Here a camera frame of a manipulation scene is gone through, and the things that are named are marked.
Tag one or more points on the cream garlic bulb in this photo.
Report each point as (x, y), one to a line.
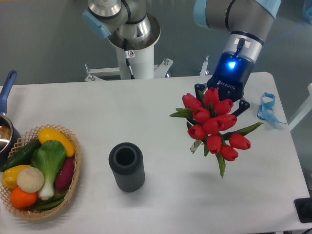
(30, 180)

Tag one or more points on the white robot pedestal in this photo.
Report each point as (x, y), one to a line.
(132, 64)

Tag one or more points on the green bean pods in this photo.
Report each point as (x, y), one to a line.
(50, 203)

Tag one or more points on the orange fruit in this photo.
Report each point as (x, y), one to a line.
(22, 199)

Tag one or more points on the red tulip bouquet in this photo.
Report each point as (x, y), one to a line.
(207, 119)

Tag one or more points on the blue handled saucepan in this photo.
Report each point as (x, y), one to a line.
(8, 133)

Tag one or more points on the blue ribbon strip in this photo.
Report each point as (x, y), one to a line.
(265, 109)

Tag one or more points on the green bok choy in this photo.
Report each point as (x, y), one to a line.
(49, 159)

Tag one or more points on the dark grey ribbed vase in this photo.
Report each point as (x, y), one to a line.
(127, 165)

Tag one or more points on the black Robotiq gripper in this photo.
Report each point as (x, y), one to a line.
(230, 78)

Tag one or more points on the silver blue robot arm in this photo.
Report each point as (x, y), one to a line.
(134, 32)

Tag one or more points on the dark green cucumber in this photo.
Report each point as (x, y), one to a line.
(22, 156)

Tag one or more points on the yellow bell pepper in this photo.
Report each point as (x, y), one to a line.
(9, 176)

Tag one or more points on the woven wicker basket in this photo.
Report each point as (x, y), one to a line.
(30, 213)

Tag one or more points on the white frame bar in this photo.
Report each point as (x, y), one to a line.
(302, 111)

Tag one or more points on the purple sweet potato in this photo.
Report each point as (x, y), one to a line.
(64, 178)

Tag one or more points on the black device at edge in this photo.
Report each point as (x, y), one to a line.
(304, 209)

